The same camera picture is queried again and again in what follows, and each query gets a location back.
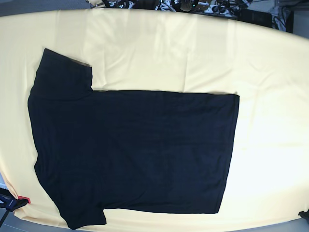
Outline black box behind table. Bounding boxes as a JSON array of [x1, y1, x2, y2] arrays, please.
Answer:
[[238, 9, 272, 28]]

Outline yellow table cloth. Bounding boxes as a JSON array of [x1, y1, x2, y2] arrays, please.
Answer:
[[0, 9, 309, 232]]

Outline red blue table clamp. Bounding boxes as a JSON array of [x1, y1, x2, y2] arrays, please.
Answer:
[[0, 188, 31, 212]]

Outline tangled black cables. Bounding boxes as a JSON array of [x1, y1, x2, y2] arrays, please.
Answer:
[[154, 0, 244, 15]]

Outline black T-shirt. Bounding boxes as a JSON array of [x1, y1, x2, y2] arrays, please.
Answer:
[[28, 49, 239, 230]]

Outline black clamp right corner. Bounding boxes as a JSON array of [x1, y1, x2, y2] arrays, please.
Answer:
[[298, 210, 309, 223]]

